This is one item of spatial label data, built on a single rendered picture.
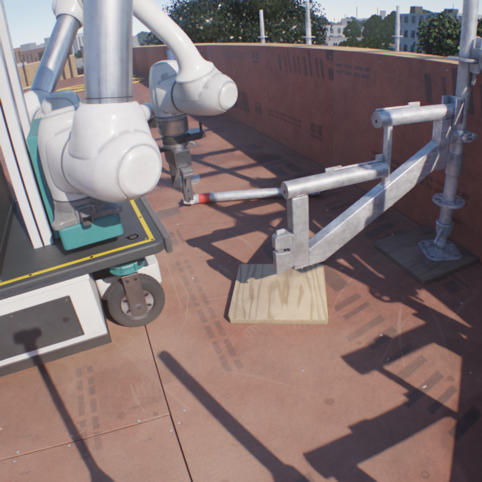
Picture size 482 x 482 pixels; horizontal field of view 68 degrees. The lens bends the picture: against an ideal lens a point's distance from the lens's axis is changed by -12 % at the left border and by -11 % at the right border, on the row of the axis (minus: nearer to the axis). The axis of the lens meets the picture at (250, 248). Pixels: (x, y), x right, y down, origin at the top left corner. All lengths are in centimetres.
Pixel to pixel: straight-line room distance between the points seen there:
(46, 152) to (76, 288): 35
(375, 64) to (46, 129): 144
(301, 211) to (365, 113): 101
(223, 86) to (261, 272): 71
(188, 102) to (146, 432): 81
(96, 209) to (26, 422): 60
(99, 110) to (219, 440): 76
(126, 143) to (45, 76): 97
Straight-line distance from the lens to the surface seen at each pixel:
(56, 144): 96
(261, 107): 320
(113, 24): 83
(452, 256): 159
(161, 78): 112
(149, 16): 102
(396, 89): 183
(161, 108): 113
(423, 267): 151
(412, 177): 132
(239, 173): 239
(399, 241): 164
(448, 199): 151
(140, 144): 78
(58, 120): 98
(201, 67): 100
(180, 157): 114
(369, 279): 143
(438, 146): 137
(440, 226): 155
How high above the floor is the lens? 82
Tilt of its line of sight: 31 degrees down
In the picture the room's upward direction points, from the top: 5 degrees counter-clockwise
